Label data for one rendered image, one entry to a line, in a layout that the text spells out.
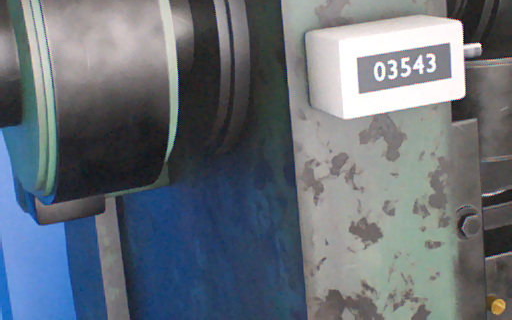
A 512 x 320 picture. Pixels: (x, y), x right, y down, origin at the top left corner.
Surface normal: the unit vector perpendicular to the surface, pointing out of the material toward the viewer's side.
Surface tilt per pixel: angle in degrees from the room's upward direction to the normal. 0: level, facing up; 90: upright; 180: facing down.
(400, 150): 90
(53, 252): 90
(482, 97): 100
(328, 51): 90
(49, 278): 90
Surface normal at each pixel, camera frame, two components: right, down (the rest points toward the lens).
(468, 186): 0.40, 0.18
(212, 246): -0.91, 0.17
